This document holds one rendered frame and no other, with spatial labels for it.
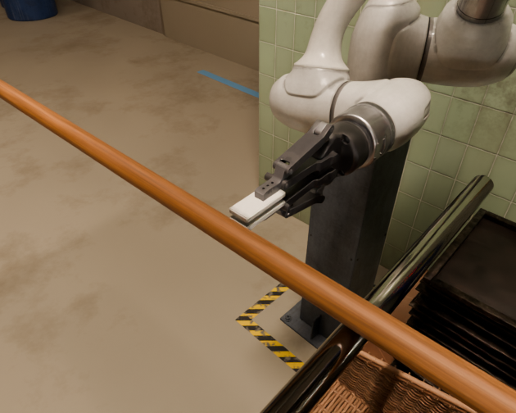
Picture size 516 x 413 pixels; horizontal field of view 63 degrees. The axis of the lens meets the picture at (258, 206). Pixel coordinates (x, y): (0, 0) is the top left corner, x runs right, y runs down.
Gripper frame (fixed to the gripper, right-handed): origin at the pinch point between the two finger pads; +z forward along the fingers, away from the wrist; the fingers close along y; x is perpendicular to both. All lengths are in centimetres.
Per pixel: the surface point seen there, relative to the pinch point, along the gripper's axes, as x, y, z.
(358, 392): -12, 58, -20
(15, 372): 101, 119, 27
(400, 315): -8, 61, -48
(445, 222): -17.8, 1.6, -14.6
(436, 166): 13, 57, -117
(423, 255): -18.2, 1.7, -7.5
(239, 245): -3.7, -0.9, 7.1
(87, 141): 27.6, -1.2, 6.5
